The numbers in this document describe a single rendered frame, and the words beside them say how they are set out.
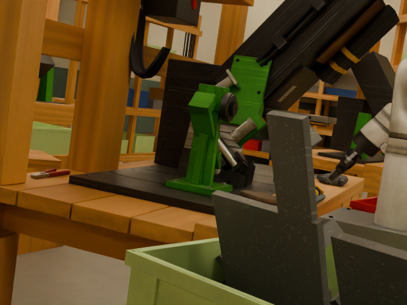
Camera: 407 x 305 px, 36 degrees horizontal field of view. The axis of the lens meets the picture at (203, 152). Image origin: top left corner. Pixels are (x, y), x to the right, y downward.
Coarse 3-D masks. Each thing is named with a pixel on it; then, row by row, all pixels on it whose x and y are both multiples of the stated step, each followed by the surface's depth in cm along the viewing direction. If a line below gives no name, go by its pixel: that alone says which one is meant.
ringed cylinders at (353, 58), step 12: (384, 12) 188; (372, 24) 189; (384, 24) 189; (360, 36) 190; (372, 36) 194; (348, 48) 192; (360, 48) 196; (336, 60) 193; (348, 60) 197; (324, 72) 195; (336, 72) 199
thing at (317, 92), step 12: (324, 84) 1049; (312, 96) 1052; (324, 96) 1041; (336, 96) 1035; (348, 96) 1028; (264, 120) 1100; (324, 132) 1041; (252, 144) 1118; (264, 144) 1110; (264, 156) 1098; (324, 168) 1042
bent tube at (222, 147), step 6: (228, 72) 180; (228, 78) 180; (234, 78) 183; (222, 84) 181; (228, 84) 180; (234, 84) 181; (222, 144) 177; (222, 150) 176; (228, 150) 176; (222, 156) 176; (228, 156) 175; (234, 156) 175; (228, 162) 175; (234, 162) 174
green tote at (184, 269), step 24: (216, 240) 81; (144, 264) 68; (168, 264) 67; (192, 264) 78; (216, 264) 82; (144, 288) 69; (168, 288) 67; (192, 288) 64; (216, 288) 62; (336, 288) 98
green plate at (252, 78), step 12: (240, 60) 184; (252, 60) 183; (240, 72) 183; (252, 72) 182; (264, 72) 181; (240, 84) 183; (252, 84) 181; (264, 84) 180; (240, 96) 182; (252, 96) 181; (240, 108) 181; (252, 108) 180; (240, 120) 180
